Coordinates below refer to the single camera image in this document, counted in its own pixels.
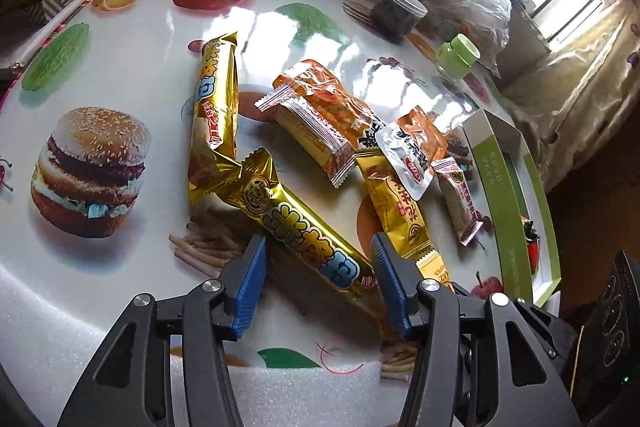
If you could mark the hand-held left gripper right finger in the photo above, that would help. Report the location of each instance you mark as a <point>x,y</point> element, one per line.
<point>387,287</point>

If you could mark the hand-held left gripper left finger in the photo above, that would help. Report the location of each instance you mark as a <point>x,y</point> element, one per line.
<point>252,287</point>

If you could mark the long gold snack bar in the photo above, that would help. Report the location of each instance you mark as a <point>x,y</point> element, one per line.
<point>212,107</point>
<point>300,227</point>

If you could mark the small gold snack packet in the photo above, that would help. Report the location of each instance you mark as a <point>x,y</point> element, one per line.
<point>395,207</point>

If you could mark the small red white candy packet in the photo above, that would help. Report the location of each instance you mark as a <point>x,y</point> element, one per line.
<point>460,202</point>

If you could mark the white red-patterned snack packet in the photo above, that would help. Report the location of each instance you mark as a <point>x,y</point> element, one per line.
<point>305,137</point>

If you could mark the green and white cardboard box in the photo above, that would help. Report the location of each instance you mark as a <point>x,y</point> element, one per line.
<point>492,167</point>

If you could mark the orange snack packet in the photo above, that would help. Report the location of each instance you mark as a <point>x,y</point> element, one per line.
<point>330,102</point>

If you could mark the white foam sheet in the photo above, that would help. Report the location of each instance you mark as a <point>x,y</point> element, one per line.
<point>65,307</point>

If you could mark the black power strip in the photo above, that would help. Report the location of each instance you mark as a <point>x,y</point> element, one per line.
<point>617,307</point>

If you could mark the green lidded jar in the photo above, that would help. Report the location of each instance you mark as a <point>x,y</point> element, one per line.
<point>457,54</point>

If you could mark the printed food tablecloth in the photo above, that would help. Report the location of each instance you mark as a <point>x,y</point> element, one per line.
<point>125,57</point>

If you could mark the dark jar with white lid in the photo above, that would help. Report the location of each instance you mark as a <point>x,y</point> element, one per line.
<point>395,17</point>

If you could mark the cream dotted curtain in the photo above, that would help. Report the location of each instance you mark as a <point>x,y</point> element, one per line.
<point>590,97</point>

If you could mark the clear plastic bag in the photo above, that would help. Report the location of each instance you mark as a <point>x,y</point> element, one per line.
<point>480,7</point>

